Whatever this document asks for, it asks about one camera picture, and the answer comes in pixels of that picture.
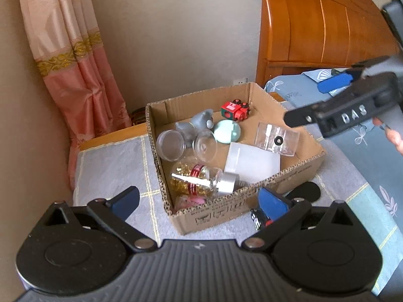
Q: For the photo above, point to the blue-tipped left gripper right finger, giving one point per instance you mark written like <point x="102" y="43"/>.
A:
<point x="285" y="214"/>

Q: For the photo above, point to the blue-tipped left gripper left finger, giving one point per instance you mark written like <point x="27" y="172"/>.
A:
<point x="111" y="216"/>

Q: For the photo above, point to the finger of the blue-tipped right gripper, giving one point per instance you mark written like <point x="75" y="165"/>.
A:
<point x="361" y="78"/>
<point x="335" y="115"/>

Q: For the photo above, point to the black blue toy train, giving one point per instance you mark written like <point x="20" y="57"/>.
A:
<point x="260" y="219"/>

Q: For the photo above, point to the black oval case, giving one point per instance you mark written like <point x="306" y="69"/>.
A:
<point x="309" y="191"/>

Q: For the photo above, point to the white plastic bottle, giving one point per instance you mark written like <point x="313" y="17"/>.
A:
<point x="251" y="163"/>

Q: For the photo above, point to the gold bead jar silver lid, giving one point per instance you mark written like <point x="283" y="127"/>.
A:
<point x="191" y="177"/>

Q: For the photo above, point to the pink pig keychain bottle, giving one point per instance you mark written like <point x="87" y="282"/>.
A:
<point x="185" y="201"/>

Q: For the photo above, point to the clear round container red label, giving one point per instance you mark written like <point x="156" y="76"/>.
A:
<point x="276" y="139"/>

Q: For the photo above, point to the clear plastic jar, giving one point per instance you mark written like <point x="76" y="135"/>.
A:
<point x="173" y="145"/>

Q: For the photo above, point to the red wooden toy train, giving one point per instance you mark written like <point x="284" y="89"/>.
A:
<point x="235" y="110"/>

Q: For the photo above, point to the grey cat toy figure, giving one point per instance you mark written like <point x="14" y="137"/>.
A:
<point x="201" y="121"/>

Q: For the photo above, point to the person right hand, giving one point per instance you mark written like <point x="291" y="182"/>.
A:
<point x="392" y="135"/>

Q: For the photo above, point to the blue floral pillow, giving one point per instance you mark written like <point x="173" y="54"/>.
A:
<point x="319" y="75"/>

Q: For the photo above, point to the striped towel blanket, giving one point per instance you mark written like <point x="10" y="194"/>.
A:
<point x="358" y="168"/>

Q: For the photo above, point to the wooden headboard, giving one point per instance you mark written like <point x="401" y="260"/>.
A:
<point x="297" y="35"/>

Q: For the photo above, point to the cardboard box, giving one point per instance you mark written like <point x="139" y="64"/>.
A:
<point x="302" y="167"/>

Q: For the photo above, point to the pink curtain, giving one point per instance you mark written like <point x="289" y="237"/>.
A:
<point x="67" y="47"/>

